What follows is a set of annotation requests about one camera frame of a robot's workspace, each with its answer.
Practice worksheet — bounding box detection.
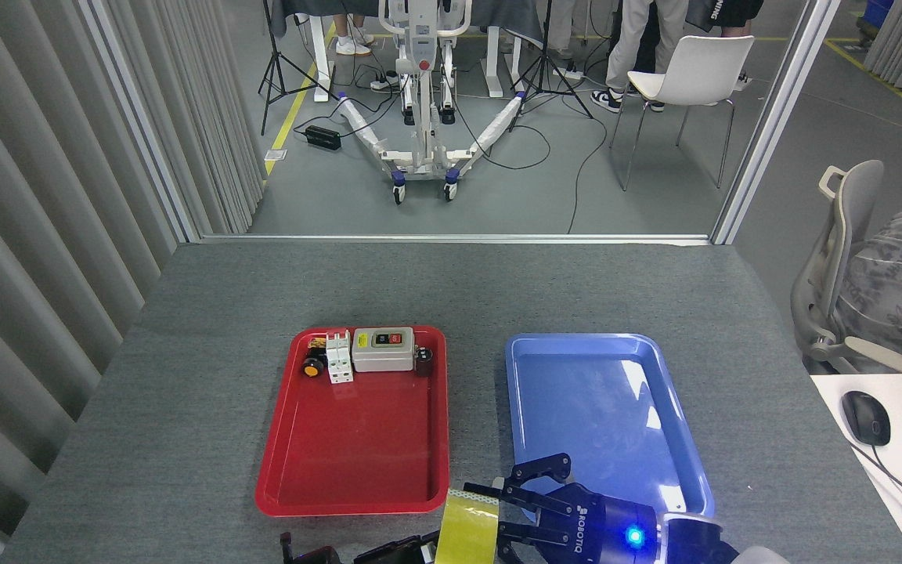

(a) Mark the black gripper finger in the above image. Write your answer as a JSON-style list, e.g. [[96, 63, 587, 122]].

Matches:
[[280, 533, 341, 564]]

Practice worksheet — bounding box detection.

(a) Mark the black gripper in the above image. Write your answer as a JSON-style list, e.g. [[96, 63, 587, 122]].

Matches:
[[353, 453, 663, 564]]

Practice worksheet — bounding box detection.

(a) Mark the yellow tape roll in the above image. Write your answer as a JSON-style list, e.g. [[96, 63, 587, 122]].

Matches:
[[434, 490, 500, 564]]

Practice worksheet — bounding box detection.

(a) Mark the red plastic tray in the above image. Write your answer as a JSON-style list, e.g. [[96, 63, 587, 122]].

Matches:
[[254, 325, 450, 518]]

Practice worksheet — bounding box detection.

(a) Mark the blue plastic tray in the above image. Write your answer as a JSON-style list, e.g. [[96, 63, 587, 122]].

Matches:
[[505, 333, 716, 522]]

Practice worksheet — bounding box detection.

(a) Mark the white circuit breaker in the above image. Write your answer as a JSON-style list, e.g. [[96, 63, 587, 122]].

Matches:
[[326, 331, 355, 385]]

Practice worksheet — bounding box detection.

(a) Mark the white wheeled stand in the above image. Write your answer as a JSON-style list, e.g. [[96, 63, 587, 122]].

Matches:
[[337, 0, 526, 206]]

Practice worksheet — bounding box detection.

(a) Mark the black computer mouse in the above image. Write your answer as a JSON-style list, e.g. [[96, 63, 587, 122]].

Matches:
[[842, 390, 892, 447]]

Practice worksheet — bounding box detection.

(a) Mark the white desk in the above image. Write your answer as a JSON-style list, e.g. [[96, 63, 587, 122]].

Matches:
[[810, 373, 902, 564]]

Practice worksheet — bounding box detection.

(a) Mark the black tripod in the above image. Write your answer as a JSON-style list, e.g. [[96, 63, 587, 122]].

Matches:
[[508, 0, 594, 132], [258, 0, 340, 136]]

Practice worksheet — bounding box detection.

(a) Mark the grey office chair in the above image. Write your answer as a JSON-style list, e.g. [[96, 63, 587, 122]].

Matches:
[[790, 160, 902, 374]]

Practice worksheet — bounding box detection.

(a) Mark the white plastic chair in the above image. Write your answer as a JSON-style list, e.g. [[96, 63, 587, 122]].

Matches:
[[610, 34, 756, 192]]

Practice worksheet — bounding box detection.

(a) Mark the person in white shoes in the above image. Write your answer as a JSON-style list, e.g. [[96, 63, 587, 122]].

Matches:
[[334, 12, 373, 57]]

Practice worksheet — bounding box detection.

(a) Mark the person in beige trousers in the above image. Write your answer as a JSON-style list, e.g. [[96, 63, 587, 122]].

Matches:
[[590, 0, 691, 113]]

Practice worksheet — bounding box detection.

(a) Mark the person in grey trousers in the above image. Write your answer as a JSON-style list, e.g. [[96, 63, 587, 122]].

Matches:
[[549, 0, 601, 81]]

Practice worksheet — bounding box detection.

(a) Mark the dark cloth covered table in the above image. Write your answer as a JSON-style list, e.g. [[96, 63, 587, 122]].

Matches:
[[271, 0, 546, 103]]

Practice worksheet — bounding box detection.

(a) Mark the person in black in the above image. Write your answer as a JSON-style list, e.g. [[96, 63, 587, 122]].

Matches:
[[686, 0, 765, 87]]

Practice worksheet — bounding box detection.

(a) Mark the blue bin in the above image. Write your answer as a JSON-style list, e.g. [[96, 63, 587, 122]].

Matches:
[[862, 0, 894, 32]]

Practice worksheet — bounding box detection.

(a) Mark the grey push-button switch box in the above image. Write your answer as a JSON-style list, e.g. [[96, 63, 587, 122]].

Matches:
[[352, 327, 416, 373]]

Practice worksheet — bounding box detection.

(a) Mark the silver frame rail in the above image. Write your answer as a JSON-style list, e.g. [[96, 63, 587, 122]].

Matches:
[[199, 233, 712, 245]]

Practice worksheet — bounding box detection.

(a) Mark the black floor cable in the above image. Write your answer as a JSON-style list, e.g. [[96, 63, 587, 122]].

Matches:
[[566, 117, 608, 234], [451, 86, 552, 171]]

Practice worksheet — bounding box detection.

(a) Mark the black mouse cable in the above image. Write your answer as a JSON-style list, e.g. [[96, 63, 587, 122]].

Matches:
[[850, 443, 902, 530]]

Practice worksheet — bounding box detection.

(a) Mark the silver frame post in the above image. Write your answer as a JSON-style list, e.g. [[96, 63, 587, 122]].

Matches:
[[711, 0, 842, 245], [79, 0, 201, 242]]

